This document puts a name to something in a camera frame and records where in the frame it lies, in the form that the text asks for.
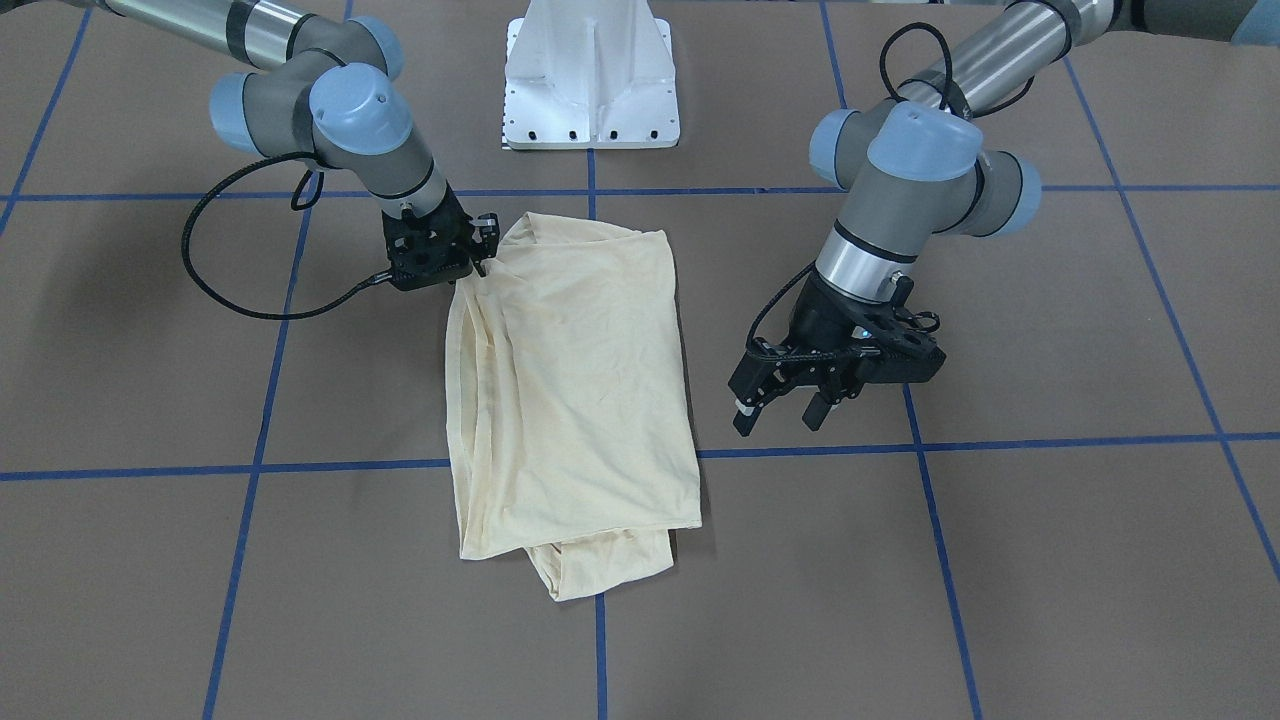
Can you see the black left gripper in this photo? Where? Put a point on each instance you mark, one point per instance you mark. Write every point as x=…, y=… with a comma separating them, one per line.
x=818, y=322

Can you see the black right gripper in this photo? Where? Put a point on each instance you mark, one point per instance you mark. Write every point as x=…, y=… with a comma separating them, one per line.
x=484, y=232

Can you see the cream long-sleeve printed shirt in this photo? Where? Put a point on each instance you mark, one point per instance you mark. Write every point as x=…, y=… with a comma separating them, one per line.
x=566, y=408

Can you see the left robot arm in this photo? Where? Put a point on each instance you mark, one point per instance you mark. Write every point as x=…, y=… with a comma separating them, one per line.
x=913, y=167

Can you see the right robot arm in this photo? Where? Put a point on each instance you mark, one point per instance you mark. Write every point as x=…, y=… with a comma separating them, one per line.
x=322, y=92

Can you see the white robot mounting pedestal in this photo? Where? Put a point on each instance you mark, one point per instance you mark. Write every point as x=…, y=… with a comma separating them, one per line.
x=586, y=75

